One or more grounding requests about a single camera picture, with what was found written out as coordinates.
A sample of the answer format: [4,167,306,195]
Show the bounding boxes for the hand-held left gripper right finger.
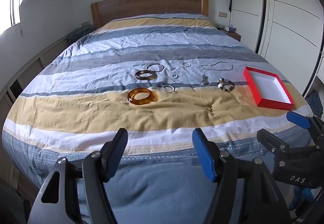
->
[192,128,293,224]

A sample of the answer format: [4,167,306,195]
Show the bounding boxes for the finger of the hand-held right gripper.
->
[256,129,321,164]
[287,111,324,136]

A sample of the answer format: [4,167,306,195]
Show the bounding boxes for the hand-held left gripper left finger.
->
[27,127,128,224]

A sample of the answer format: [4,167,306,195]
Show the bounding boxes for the red jewelry box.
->
[243,67,295,110]

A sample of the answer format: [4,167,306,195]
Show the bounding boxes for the amber bangle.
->
[127,88,158,106]

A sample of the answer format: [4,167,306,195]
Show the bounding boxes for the brown white beaded bracelet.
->
[217,78,234,92]

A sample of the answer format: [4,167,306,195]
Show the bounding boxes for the olive brown bangle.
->
[135,70,157,81]

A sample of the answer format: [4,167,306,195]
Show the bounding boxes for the silver chain necklace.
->
[202,61,233,71]

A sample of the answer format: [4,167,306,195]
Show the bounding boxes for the folded jeans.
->
[307,90,324,116]

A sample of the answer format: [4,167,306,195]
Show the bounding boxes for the blue and white clothing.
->
[290,185,313,212]

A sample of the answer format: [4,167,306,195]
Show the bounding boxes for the striped duvet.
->
[2,13,313,189]

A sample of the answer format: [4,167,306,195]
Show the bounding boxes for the thin silver bangle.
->
[147,63,164,72]

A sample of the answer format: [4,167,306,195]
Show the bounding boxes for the wooden nightstand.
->
[220,27,241,42]

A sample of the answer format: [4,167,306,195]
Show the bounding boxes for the white wardrobe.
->
[230,0,324,93]

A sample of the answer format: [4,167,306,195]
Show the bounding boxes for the blue cloth pile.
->
[68,25,96,43]

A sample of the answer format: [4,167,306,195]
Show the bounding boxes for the wooden headboard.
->
[91,0,209,29]

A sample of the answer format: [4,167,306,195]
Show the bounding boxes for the window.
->
[0,0,29,35]

